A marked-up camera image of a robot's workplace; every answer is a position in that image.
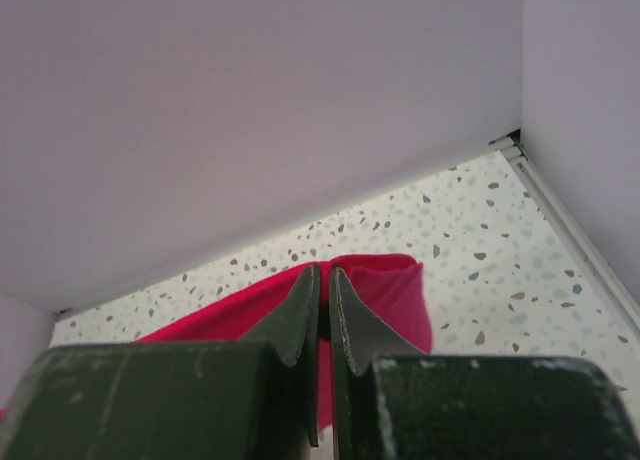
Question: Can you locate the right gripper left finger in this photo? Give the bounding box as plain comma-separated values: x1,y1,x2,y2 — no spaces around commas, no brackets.
1,267,320,459

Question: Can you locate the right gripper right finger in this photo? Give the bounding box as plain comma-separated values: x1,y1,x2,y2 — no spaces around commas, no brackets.
329,268,639,459

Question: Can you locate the magenta t shirt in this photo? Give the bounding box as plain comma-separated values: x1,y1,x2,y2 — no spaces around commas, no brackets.
0,253,435,431

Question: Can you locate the aluminium frame rail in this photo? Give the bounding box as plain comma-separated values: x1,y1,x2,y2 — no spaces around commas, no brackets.
489,130,639,330

